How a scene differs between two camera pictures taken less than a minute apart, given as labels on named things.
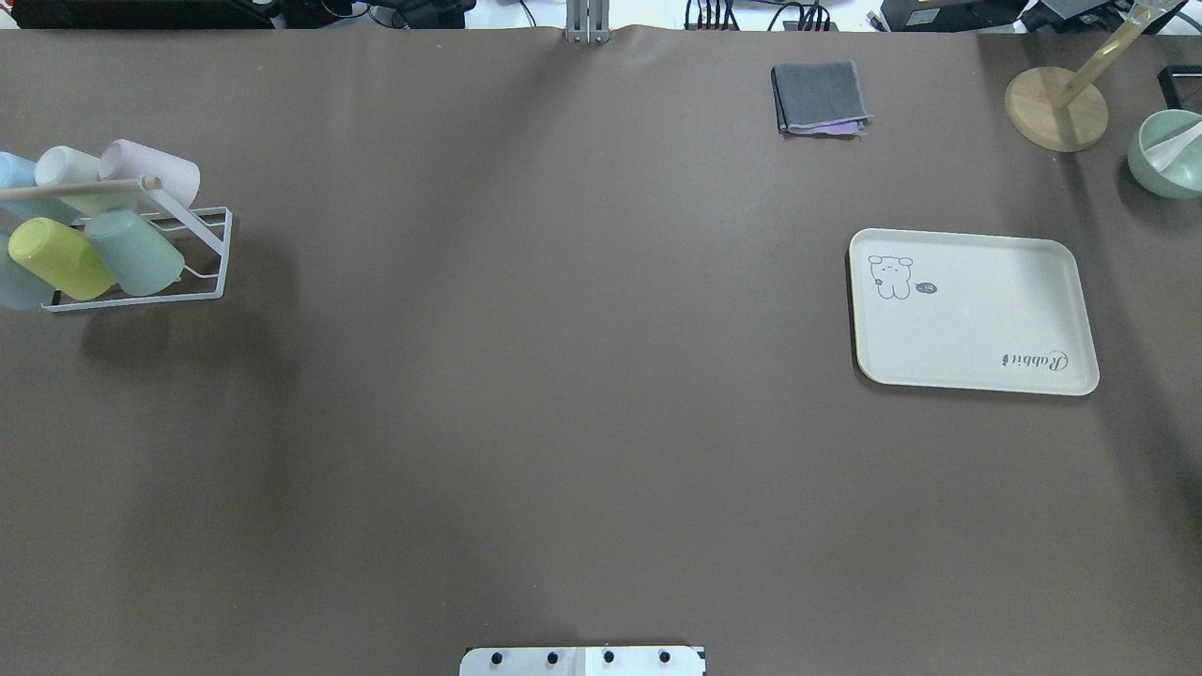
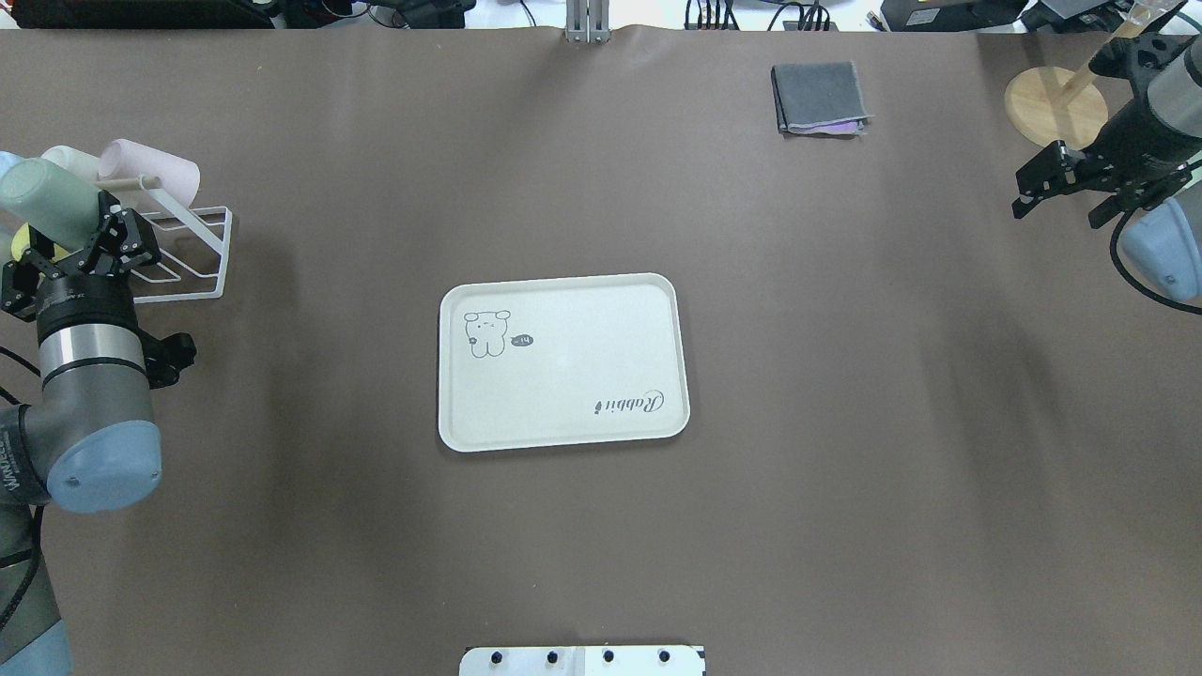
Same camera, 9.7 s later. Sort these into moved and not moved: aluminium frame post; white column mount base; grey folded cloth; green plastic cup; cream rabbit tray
Moved: green plastic cup; cream rabbit tray
Not moved: white column mount base; aluminium frame post; grey folded cloth
